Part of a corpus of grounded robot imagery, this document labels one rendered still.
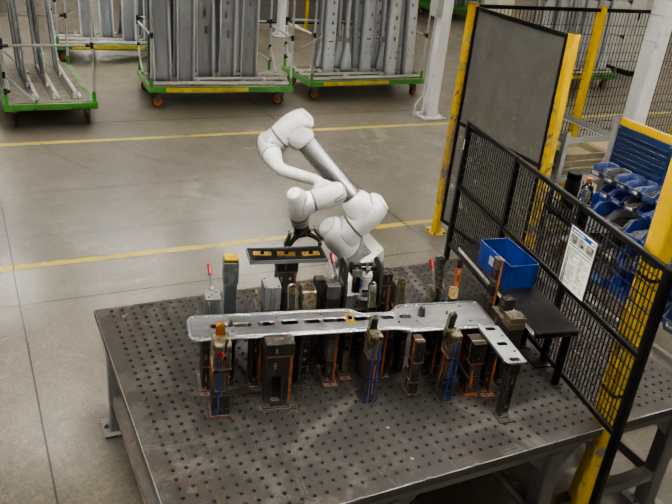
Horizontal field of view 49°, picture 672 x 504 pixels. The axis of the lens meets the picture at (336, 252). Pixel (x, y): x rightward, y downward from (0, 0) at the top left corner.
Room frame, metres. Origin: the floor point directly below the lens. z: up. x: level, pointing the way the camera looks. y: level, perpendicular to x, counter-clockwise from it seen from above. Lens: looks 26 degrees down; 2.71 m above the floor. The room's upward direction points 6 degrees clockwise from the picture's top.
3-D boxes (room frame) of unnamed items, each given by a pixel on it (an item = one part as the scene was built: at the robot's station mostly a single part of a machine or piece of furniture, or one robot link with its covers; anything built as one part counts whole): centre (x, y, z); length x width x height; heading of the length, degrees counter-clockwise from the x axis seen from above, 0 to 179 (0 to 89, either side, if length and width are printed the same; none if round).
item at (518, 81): (5.62, -1.16, 1.00); 1.34 x 0.14 x 2.00; 28
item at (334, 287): (3.01, 0.00, 0.89); 0.13 x 0.11 x 0.38; 17
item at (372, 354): (2.68, -0.20, 0.87); 0.12 x 0.09 x 0.35; 17
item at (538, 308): (3.29, -0.89, 1.01); 0.90 x 0.22 x 0.03; 17
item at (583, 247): (3.04, -1.10, 1.30); 0.23 x 0.02 x 0.31; 17
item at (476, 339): (2.81, -0.66, 0.84); 0.11 x 0.10 x 0.28; 17
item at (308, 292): (2.94, 0.11, 0.89); 0.13 x 0.11 x 0.38; 17
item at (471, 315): (2.82, -0.07, 1.00); 1.38 x 0.22 x 0.02; 107
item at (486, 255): (3.38, -0.87, 1.10); 0.30 x 0.17 x 0.13; 21
